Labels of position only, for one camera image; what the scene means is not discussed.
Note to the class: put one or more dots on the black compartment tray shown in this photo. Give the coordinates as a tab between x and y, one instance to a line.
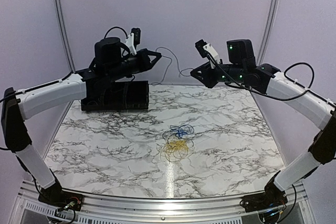
128	95

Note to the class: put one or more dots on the aluminium corner post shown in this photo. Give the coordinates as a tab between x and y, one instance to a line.
271	17
64	35

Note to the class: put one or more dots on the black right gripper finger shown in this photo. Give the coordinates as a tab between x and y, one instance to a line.
203	77
201	70

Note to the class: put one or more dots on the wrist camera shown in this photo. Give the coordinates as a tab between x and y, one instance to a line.
205	49
133	39

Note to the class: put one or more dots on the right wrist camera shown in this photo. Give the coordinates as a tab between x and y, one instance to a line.
205	49

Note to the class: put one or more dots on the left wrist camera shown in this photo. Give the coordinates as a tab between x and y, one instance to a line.
133	39

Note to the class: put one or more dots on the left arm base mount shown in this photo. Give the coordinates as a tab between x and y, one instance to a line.
62	199

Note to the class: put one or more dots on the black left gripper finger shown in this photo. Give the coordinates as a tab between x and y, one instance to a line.
152	61
153	54

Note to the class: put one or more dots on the left aluminium corner post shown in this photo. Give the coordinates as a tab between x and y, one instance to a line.
64	35

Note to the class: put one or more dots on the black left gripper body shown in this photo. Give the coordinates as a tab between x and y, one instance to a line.
119	69

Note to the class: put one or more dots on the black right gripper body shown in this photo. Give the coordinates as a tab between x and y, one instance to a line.
234	73

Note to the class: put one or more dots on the right aluminium corner post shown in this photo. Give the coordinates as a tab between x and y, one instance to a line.
271	17

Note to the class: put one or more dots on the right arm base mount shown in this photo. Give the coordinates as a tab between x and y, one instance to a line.
261	201

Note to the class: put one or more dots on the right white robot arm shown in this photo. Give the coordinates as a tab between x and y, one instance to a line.
270	82

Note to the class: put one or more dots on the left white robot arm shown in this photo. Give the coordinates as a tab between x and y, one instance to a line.
23	104

